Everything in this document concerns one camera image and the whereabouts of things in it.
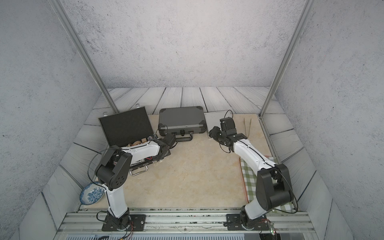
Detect small silver poker case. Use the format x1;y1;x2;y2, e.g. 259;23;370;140
204;110;233;136

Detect black poker case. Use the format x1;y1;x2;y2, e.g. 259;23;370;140
98;103;172;177
158;106;207;142

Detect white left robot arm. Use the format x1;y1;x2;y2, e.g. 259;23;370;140
95;134;177;221

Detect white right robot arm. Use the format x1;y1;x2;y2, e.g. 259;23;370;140
209;117;296;228

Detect wooden tongs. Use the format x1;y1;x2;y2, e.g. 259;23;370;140
244;118;252;138

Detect green checkered cloth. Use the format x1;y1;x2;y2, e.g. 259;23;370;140
239;158;296;213

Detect blue patterned bowl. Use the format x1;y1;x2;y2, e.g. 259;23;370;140
80;182;105;205

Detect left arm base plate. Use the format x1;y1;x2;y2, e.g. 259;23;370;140
102;214;147;233

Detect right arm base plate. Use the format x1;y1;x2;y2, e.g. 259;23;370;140
223;213;270;232

